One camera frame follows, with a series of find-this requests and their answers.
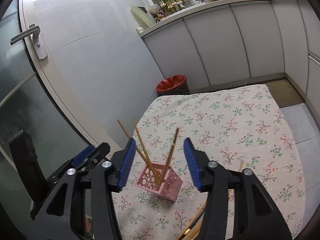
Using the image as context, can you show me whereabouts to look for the wooden chopstick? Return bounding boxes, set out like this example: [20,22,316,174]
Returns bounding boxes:
[176,200,207,239]
[117,119,149,168]
[132,119,160,185]
[190,161,240,239]
[159,127,180,186]

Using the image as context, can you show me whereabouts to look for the pink perforated plastic basket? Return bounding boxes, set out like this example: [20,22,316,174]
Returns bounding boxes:
[135,161,184,202]

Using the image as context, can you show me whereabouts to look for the floral tablecloth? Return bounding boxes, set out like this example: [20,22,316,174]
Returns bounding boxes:
[113,85,305,239]

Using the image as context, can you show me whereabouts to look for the red trash bin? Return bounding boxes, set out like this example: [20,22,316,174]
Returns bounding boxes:
[156,75,190,96]

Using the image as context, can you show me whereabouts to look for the brown floor mat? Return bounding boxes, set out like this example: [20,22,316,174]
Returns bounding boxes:
[264,79,305,108]

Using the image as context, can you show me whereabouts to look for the green onions on counter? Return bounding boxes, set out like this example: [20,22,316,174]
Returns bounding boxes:
[157,0,184,16]

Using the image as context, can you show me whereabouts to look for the silver door handle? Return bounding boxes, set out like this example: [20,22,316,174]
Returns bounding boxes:
[10,24,48,60]

